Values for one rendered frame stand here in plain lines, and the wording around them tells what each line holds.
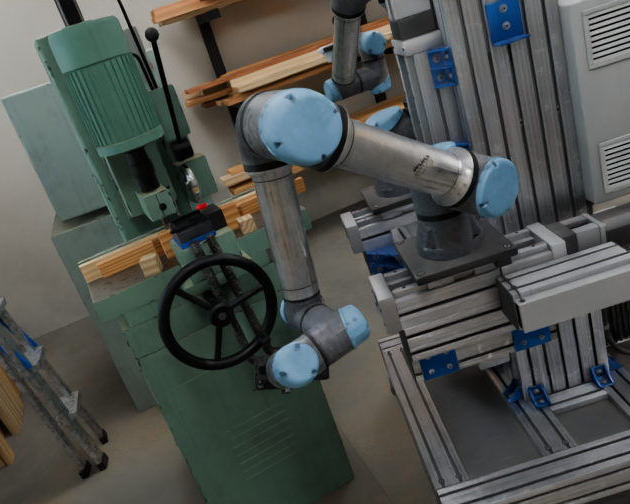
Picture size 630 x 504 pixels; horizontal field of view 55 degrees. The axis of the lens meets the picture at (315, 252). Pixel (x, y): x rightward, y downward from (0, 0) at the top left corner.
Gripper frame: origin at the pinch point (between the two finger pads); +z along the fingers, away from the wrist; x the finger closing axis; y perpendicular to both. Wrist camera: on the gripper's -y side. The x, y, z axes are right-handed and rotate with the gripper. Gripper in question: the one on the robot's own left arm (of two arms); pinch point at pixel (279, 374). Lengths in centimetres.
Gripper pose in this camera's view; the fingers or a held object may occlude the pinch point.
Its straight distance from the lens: 141.1
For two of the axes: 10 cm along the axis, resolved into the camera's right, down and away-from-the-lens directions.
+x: 0.5, 9.7, -2.4
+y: -9.8, 0.0, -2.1
